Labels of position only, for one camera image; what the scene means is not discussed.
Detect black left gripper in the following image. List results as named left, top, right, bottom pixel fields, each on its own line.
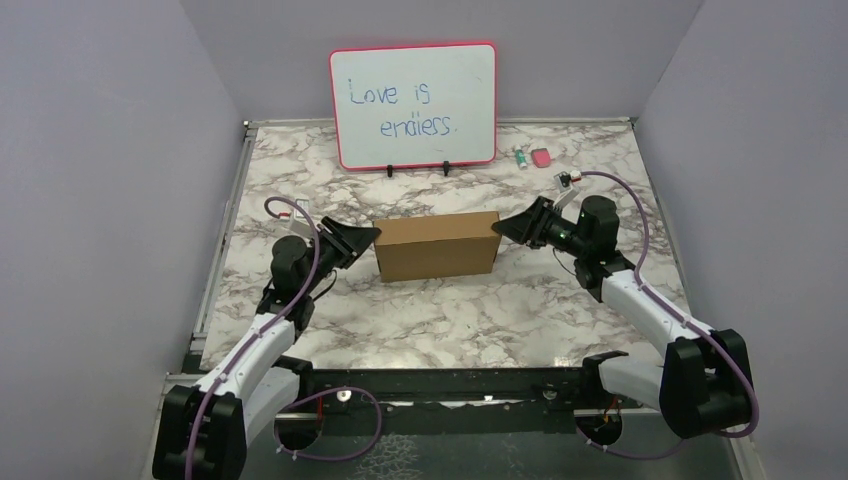
left=302, top=216, right=382, bottom=295

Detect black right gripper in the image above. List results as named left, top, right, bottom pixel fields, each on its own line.
left=492, top=197, right=589, bottom=259

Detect brown cardboard box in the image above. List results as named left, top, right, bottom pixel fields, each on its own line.
left=373, top=211, right=501, bottom=283

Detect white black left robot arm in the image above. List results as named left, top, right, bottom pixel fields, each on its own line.
left=152, top=217, right=381, bottom=479

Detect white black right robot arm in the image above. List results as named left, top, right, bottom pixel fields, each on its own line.
left=492, top=195, right=759, bottom=439

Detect pink eraser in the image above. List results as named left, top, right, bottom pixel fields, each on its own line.
left=531, top=148, right=552, bottom=169

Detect green white marker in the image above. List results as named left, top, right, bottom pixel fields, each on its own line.
left=514, top=150, right=528, bottom=170

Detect black whiteboard stand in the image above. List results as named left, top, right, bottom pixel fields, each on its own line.
left=386, top=161, right=451, bottom=178

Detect pink framed whiteboard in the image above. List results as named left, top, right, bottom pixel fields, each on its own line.
left=328, top=42, right=498, bottom=171

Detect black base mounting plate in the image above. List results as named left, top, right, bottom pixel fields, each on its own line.
left=182, top=354, right=644, bottom=439

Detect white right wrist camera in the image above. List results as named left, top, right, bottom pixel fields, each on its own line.
left=554, top=170, right=582, bottom=213

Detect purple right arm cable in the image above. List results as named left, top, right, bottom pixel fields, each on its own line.
left=572, top=170, right=761, bottom=462

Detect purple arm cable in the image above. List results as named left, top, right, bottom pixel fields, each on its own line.
left=572, top=170, right=761, bottom=462
left=184, top=195, right=384, bottom=480

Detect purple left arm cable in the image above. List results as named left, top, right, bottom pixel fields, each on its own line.
left=184, top=195, right=384, bottom=480

